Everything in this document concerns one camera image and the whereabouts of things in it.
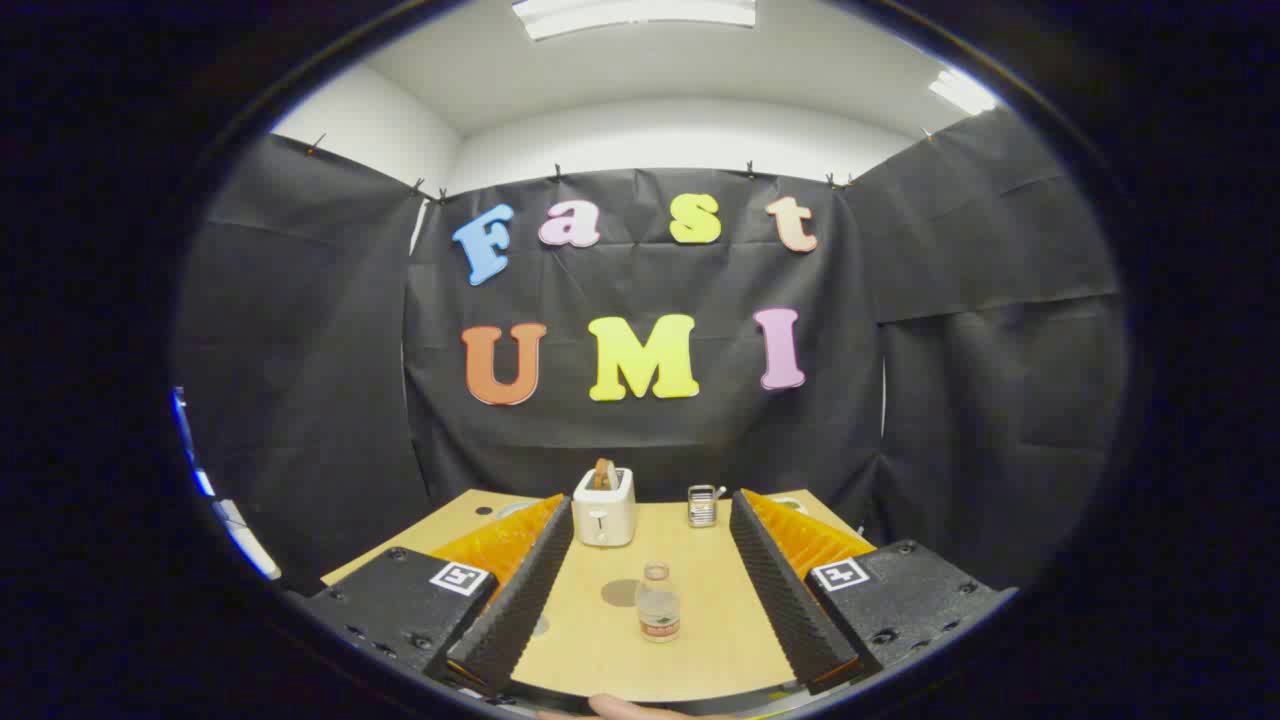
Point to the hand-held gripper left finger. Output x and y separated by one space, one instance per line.
520 600

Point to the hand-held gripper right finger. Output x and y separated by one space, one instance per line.
785 600

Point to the clear plastic juice bottle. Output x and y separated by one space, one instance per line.
658 612

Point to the wooden table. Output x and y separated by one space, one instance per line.
710 620

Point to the pale green plate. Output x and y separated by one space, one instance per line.
512 508

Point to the white divided dish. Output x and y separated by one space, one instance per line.
786 504

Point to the white toaster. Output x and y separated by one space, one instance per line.
603 520

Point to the brown toast slice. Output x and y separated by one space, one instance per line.
604 473

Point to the small ceiling light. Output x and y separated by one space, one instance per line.
962 92

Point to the long ceiling light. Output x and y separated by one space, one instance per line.
630 14

